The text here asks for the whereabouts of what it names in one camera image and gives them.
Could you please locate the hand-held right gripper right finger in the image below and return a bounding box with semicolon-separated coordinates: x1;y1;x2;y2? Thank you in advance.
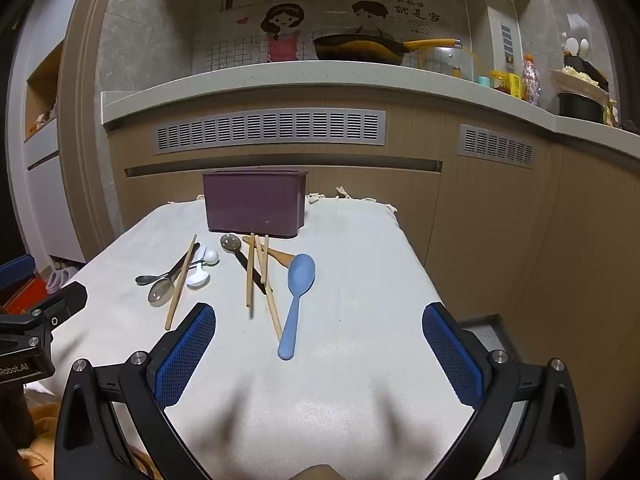
421;302;587;480

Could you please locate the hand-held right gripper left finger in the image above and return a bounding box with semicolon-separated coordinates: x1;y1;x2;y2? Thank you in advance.
54;302;217;480

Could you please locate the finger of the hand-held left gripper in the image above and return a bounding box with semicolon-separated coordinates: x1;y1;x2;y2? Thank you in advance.
0;254;36;287
31;281;89;332

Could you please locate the silver metal spoon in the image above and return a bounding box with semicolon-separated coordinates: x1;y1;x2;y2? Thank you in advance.
147;243;202;306

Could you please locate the white plastic spoon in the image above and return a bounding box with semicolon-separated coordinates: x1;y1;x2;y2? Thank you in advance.
186;247;212;289

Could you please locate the dark metal spoon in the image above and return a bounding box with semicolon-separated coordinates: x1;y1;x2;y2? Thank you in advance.
135;260;191;287

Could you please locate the slotted spoon with black handle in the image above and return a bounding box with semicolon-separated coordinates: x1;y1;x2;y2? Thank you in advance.
220;233;268;297

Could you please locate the wooden spoon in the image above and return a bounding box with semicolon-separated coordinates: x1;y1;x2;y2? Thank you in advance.
242;236;296;267

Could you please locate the blue plastic spoon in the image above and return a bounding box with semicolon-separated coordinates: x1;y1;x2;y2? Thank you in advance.
277;253;316;361

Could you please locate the purple plastic utensil holder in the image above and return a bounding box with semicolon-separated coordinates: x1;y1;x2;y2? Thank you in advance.
202;169;310;238

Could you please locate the grey slipper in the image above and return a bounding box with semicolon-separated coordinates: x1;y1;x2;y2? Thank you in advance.
46;266;81;295

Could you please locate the red box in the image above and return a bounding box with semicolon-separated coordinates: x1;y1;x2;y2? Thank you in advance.
0;277;48;316

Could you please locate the yellow cloth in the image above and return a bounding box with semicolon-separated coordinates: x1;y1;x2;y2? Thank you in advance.
22;400;68;480

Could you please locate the white tablecloth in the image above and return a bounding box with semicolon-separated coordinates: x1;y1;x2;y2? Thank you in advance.
37;195;501;480

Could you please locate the kitchen counter cabinet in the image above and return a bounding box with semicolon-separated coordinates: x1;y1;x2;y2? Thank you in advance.
101;60;640;411

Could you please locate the long grey vent grille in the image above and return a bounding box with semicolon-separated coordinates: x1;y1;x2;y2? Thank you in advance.
154;109;387;156

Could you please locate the yellow container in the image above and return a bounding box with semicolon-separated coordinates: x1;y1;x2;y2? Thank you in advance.
490;70;523;98

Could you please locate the black pot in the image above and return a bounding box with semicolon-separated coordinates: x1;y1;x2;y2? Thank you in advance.
557;91;606;123

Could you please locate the clear plastic bottle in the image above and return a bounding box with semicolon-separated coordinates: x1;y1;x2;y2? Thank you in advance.
521;53;542;107

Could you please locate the wall shelf unit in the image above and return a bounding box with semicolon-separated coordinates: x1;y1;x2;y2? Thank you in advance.
22;40;66;171

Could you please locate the black wok with yellow handle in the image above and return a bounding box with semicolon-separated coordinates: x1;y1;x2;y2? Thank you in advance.
313;34;463;66

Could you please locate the cartoon wall sticker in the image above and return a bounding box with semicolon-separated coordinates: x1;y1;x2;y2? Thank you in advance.
192;0;473;73

